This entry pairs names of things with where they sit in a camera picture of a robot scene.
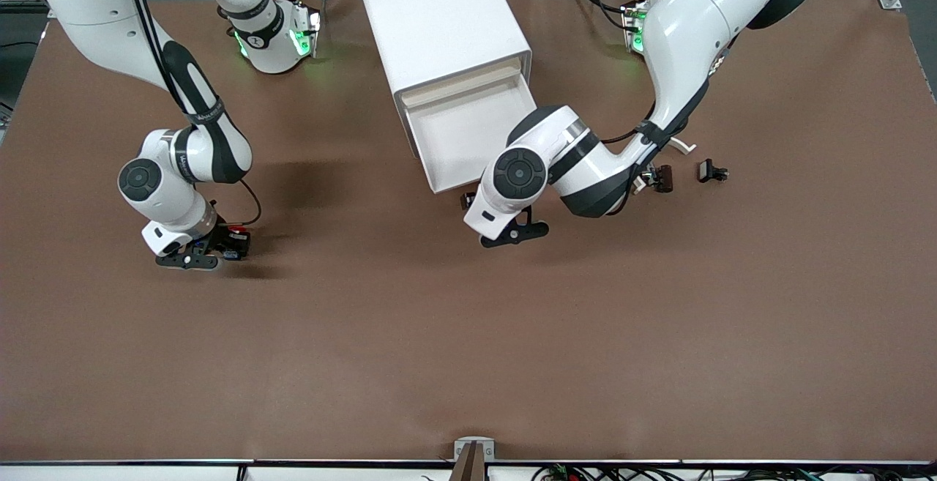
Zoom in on red-capped push button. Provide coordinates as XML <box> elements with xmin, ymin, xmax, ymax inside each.
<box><xmin>222</xmin><ymin>225</ymin><xmax>251</xmax><ymax>259</ymax></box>

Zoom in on white plastic tray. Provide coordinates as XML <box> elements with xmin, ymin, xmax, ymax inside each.
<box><xmin>405</xmin><ymin>75</ymin><xmax>540</xmax><ymax>195</ymax></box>

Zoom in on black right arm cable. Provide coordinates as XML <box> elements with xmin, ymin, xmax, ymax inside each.
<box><xmin>117</xmin><ymin>0</ymin><xmax>262</xmax><ymax>227</ymax></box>

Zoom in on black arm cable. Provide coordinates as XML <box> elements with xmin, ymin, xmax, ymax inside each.
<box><xmin>602</xmin><ymin>104</ymin><xmax>660</xmax><ymax>145</ymax></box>
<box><xmin>117</xmin><ymin>0</ymin><xmax>262</xmax><ymax>227</ymax></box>

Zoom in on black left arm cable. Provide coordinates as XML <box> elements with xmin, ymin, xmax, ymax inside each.
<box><xmin>602</xmin><ymin>104</ymin><xmax>660</xmax><ymax>145</ymax></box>

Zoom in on white curved plastic ring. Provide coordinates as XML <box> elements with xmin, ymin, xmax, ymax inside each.
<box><xmin>633</xmin><ymin>137</ymin><xmax>697</xmax><ymax>193</ymax></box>

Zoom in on black base cable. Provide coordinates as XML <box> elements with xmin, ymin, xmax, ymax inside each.
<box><xmin>565</xmin><ymin>0</ymin><xmax>632</xmax><ymax>31</ymax></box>

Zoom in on front camera mount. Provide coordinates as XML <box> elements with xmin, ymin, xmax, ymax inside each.
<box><xmin>448</xmin><ymin>437</ymin><xmax>496</xmax><ymax>481</ymax></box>

